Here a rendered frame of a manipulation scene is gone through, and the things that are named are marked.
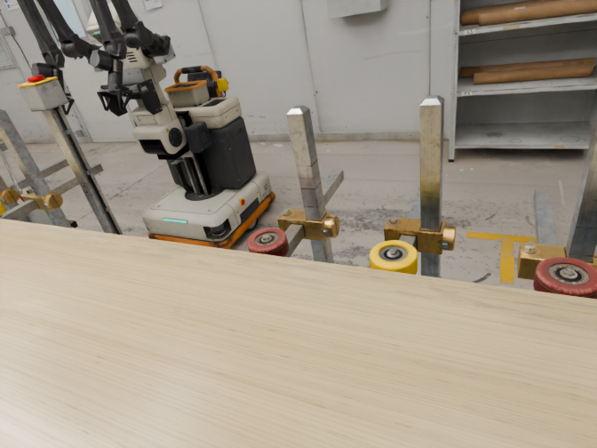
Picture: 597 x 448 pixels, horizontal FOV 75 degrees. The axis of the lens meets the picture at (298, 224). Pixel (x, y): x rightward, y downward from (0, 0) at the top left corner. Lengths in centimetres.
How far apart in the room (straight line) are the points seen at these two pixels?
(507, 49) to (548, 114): 57
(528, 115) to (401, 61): 104
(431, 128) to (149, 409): 59
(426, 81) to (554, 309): 295
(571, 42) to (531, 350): 295
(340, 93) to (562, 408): 332
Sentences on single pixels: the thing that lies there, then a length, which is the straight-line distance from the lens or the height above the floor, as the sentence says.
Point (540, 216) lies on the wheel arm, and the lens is 97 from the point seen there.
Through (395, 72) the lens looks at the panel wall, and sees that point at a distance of 348.
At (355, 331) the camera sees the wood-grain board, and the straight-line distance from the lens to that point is 57.
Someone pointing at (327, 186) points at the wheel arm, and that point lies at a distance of 104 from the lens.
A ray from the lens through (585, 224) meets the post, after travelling 80.
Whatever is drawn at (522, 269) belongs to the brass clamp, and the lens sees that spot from 84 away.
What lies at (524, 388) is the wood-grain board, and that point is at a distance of 53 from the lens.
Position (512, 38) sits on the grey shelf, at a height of 74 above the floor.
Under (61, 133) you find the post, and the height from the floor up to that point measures 108.
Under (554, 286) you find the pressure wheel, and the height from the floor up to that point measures 91.
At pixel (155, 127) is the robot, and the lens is 227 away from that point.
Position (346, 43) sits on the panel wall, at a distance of 354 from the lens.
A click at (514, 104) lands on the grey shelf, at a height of 28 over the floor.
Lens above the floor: 132
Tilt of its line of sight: 31 degrees down
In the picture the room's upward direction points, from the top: 11 degrees counter-clockwise
